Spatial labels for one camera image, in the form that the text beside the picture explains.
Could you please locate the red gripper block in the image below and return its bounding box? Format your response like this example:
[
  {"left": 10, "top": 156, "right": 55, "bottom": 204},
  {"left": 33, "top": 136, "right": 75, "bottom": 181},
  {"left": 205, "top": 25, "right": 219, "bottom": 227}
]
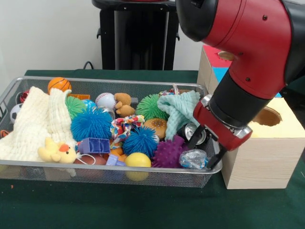
[{"left": 187, "top": 101, "right": 253, "bottom": 170}]

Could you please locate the crushed clear plastic bottle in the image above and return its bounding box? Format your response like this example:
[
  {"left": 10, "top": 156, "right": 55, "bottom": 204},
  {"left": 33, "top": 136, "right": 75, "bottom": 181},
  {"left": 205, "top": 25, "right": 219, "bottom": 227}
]
[{"left": 178, "top": 149, "right": 210, "bottom": 170}]

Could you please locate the mint green waffle cloth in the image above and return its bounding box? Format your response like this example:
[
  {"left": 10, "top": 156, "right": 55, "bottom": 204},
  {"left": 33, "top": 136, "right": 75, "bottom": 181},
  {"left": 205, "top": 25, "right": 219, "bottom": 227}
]
[{"left": 157, "top": 90, "right": 201, "bottom": 141}]

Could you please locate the clear mesh bin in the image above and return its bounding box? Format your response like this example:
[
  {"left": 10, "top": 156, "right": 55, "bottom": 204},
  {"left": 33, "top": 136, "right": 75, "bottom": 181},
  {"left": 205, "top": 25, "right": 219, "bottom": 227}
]
[{"left": 0, "top": 75, "right": 224, "bottom": 188}]

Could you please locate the wooden box with three holes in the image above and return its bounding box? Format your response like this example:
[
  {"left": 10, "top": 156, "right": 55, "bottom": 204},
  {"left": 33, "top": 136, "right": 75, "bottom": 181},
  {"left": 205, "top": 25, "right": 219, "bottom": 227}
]
[{"left": 196, "top": 44, "right": 305, "bottom": 190}]

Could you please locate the purple spiky ball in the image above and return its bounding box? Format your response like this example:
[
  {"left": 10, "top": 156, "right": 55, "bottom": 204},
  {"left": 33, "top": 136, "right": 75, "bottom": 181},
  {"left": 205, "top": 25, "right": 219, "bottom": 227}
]
[{"left": 151, "top": 135, "right": 189, "bottom": 169}]

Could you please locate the plush hamburger toy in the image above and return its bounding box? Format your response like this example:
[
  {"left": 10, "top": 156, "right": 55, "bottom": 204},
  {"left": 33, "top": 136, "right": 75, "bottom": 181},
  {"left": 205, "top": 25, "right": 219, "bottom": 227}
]
[{"left": 143, "top": 118, "right": 168, "bottom": 140}]

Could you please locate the blue rubber koosh ball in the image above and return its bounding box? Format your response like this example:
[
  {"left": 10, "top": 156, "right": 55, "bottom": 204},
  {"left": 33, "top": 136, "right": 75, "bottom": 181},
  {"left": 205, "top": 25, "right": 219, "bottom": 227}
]
[
  {"left": 71, "top": 107, "right": 112, "bottom": 142},
  {"left": 122, "top": 126, "right": 159, "bottom": 158}
]

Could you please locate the yellow smooth ball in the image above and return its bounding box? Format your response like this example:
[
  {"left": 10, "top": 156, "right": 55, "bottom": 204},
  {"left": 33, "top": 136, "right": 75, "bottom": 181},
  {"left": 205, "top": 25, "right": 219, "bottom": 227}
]
[{"left": 124, "top": 152, "right": 152, "bottom": 181}]

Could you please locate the green rubber koosh ball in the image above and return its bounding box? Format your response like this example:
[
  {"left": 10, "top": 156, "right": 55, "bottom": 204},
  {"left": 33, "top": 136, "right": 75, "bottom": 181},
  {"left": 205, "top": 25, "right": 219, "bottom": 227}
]
[{"left": 135, "top": 93, "right": 170, "bottom": 121}]

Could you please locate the dark green table cloth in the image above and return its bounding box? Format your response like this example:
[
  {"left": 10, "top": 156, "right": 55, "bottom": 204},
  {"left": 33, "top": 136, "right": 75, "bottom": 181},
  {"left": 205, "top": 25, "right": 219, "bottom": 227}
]
[
  {"left": 0, "top": 69, "right": 305, "bottom": 229},
  {"left": 280, "top": 76, "right": 305, "bottom": 105}
]

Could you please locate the white toy baseball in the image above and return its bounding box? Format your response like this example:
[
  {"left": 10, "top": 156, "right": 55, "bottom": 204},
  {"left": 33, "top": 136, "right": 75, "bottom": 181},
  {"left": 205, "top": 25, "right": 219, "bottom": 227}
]
[{"left": 95, "top": 92, "right": 117, "bottom": 108}]

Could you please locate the yellow plush duck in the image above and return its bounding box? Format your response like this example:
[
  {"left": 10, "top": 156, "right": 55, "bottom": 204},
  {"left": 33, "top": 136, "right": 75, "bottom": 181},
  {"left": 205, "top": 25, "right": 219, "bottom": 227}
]
[{"left": 37, "top": 137, "right": 78, "bottom": 164}]

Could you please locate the cream waffle cloth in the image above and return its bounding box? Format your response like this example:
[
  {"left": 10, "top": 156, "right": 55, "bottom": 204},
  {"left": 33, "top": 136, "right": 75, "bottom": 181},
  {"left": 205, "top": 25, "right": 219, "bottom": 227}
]
[{"left": 0, "top": 86, "right": 78, "bottom": 163}]

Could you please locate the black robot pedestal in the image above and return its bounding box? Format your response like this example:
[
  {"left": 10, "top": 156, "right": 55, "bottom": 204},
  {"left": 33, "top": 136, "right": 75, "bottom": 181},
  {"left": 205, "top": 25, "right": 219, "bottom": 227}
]
[{"left": 91, "top": 0, "right": 181, "bottom": 71}]

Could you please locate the black cable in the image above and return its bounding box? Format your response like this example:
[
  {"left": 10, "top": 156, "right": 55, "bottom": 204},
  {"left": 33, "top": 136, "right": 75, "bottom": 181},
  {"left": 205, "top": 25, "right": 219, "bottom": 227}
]
[{"left": 82, "top": 61, "right": 103, "bottom": 70}]

